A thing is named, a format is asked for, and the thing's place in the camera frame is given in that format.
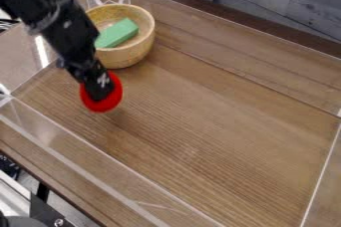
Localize green rectangular block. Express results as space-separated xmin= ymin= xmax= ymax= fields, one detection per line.
xmin=95 ymin=18 xmax=139 ymax=48

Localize black metal table leg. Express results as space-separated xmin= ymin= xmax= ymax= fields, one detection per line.
xmin=36 ymin=183 xmax=50 ymax=202

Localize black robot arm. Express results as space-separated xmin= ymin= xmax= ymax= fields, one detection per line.
xmin=0 ymin=0 xmax=120 ymax=103

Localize red plush fruit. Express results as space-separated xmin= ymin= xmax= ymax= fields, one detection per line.
xmin=80 ymin=71 xmax=123 ymax=113

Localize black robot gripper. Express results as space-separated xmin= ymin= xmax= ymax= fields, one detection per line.
xmin=31 ymin=0 xmax=115 ymax=102

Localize clear acrylic tray walls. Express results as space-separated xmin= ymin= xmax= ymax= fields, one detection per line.
xmin=0 ymin=0 xmax=341 ymax=227

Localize wooden bowl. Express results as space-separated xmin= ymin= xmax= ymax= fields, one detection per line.
xmin=87 ymin=4 xmax=157 ymax=69

